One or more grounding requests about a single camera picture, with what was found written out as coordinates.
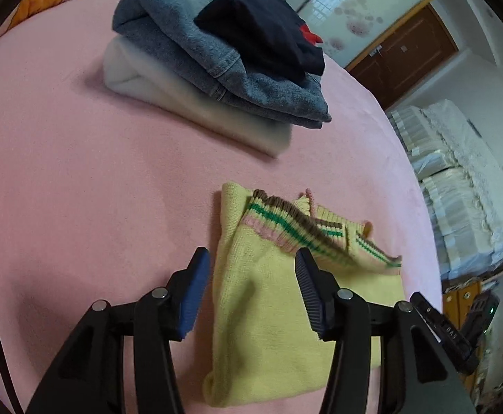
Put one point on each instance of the pink bed blanket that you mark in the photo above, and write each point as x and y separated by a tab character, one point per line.
83	159

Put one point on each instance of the folded navy garment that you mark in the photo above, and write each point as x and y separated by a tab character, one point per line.
256	26

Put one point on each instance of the folded white garment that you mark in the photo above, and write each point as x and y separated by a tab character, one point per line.
169	95

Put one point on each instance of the folded denim jeans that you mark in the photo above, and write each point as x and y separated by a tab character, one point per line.
169	21

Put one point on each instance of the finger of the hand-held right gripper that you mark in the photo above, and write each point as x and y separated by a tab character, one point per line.
447	334

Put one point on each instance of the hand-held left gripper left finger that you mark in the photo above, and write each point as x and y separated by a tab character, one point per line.
193	293

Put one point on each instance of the wooden drawer cabinet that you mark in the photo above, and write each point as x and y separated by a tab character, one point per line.
458	297

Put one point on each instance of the brown wooden door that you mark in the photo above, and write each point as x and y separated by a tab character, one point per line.
406	64

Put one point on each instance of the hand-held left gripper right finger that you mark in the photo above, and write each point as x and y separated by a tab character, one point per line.
312	293

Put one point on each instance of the pink pillow with orange print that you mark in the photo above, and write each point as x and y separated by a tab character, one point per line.
40	0

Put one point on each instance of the yellow striped knit cardigan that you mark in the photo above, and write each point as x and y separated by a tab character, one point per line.
256	289

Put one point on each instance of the cream lace covered furniture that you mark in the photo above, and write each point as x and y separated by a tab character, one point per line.
458	172

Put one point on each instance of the floral sliding door wardrobe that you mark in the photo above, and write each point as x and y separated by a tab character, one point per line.
355	8

